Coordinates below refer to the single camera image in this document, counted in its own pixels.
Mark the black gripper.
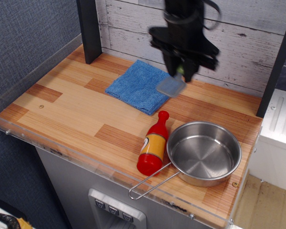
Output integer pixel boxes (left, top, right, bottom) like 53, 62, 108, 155
149, 9, 219, 83

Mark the green handled grey spatula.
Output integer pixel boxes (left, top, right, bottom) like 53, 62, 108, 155
156, 65, 186, 98

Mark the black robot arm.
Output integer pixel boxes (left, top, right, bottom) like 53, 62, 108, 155
149, 0, 221, 83

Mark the red toy sauce bottle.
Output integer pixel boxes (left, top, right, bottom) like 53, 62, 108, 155
137, 111, 169, 176

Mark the blue folded cloth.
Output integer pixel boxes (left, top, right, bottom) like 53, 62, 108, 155
105, 60, 170, 115

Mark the stainless steel pan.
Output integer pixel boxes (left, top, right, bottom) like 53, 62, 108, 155
128, 121, 243, 200

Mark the white ribbed side shelf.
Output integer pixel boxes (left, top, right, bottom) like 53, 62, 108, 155
248, 89, 286, 190

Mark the grey cabinet with button panel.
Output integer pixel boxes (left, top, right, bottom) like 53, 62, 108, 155
37, 148, 208, 229

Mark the clear acrylic table guard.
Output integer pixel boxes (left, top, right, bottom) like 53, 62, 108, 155
0, 36, 262, 229

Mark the dark right upright post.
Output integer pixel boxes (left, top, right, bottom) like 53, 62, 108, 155
256, 32, 286, 118

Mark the dark upright post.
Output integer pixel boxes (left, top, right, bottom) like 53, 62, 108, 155
256, 32, 286, 118
76, 0, 102, 64

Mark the dark left upright post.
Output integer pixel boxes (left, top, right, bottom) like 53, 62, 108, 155
76, 0, 102, 64

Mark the black braided hose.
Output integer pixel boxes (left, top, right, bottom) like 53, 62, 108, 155
0, 209, 21, 229

